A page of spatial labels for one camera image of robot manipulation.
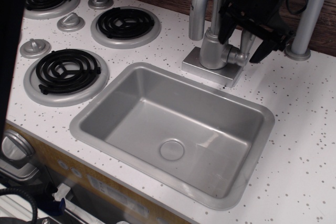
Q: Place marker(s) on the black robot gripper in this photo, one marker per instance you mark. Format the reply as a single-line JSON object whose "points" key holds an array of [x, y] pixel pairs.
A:
{"points": [[260, 17]]}

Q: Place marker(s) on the silver faucet lever handle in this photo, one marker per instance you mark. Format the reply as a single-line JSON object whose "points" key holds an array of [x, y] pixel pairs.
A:
{"points": [[240, 56]]}

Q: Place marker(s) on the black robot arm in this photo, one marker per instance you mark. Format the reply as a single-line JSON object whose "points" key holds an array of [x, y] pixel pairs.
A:
{"points": [[259, 17]]}

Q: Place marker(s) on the grey vertical support pole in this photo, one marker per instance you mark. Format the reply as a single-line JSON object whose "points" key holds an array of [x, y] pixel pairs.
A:
{"points": [[299, 50]]}

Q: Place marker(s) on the silver toy faucet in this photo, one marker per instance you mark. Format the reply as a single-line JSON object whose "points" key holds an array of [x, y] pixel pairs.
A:
{"points": [[208, 61]]}

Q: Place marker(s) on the grey plastic sink basin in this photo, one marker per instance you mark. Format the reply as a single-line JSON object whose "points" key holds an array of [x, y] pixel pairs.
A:
{"points": [[200, 141]]}

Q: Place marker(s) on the back right stove burner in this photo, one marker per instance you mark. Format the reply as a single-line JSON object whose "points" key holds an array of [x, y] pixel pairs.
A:
{"points": [[125, 28]]}

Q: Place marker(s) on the stove burner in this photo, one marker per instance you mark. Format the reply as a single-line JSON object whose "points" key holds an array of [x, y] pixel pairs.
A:
{"points": [[66, 77], [47, 9], [125, 28]]}

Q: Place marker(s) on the silver knob back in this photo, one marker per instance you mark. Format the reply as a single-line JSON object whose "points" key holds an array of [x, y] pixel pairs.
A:
{"points": [[100, 4]]}

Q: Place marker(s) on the silver knob middle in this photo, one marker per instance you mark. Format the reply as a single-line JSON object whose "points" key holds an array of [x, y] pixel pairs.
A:
{"points": [[70, 23]]}

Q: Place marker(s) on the front right stove burner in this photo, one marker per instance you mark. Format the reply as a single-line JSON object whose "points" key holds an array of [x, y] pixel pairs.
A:
{"points": [[66, 77]]}

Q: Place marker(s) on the back left stove burner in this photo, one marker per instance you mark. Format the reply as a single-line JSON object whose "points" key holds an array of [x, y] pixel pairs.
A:
{"points": [[47, 9]]}

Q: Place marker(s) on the silver knob front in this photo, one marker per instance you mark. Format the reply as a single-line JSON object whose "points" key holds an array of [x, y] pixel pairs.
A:
{"points": [[35, 48]]}

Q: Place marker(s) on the silver oven dial knob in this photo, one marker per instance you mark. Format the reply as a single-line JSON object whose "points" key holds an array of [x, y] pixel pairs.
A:
{"points": [[15, 149]]}

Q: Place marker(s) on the dark blurred foreground post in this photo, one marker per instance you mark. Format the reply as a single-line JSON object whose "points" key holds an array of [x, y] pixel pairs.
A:
{"points": [[11, 21]]}

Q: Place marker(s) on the silver oven door handle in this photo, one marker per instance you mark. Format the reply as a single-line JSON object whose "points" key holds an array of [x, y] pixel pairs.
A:
{"points": [[25, 175]]}

